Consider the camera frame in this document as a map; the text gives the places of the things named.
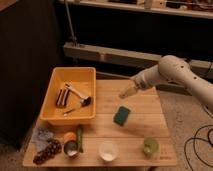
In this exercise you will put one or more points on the yellow plastic bin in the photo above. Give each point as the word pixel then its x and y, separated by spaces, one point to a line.
pixel 81 78

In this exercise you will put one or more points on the grey metal shelf beam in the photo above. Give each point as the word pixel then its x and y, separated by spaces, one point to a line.
pixel 128 58

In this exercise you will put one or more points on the green vegetable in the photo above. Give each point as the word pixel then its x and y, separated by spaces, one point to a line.
pixel 79 138

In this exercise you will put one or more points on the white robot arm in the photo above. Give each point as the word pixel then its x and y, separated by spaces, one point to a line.
pixel 171 69

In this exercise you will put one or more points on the dark brown striped object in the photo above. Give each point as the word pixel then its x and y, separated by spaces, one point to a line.
pixel 62 98

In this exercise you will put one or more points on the metal pole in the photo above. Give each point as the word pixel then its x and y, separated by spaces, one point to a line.
pixel 73 37

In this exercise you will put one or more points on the wooden table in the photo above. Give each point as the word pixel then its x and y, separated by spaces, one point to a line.
pixel 146 120

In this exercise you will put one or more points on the white bowl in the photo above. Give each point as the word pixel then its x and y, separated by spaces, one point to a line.
pixel 108 151

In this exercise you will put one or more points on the green cup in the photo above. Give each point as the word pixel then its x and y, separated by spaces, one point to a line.
pixel 151 146

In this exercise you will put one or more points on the green sponge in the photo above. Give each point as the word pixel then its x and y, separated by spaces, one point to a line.
pixel 121 115

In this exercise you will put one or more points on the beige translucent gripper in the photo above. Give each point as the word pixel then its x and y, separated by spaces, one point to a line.
pixel 129 91

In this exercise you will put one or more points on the purple grape bunch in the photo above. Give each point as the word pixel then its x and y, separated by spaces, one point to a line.
pixel 49 152

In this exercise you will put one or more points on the grey blue cloth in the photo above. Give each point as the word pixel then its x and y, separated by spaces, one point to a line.
pixel 41 137

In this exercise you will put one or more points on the metal cup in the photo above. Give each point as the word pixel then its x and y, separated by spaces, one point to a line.
pixel 70 148

